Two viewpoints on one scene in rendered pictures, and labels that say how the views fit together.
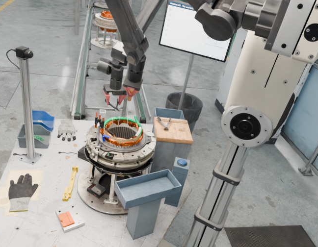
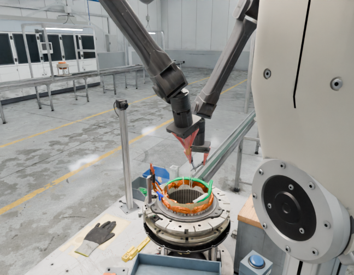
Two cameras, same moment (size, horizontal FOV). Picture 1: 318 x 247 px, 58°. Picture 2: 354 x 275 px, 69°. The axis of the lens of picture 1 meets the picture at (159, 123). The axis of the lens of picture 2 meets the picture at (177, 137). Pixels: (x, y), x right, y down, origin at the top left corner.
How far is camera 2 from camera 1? 0.64 m
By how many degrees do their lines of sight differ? 40
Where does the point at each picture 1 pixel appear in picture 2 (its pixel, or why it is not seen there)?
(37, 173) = (123, 223)
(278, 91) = (326, 113)
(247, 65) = (257, 62)
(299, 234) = not seen: outside the picture
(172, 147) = (262, 235)
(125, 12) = (130, 27)
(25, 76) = (122, 126)
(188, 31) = not seen: hidden behind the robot
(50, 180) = (128, 234)
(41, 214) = (94, 266)
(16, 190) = (93, 233)
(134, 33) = (149, 54)
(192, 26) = not seen: hidden behind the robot
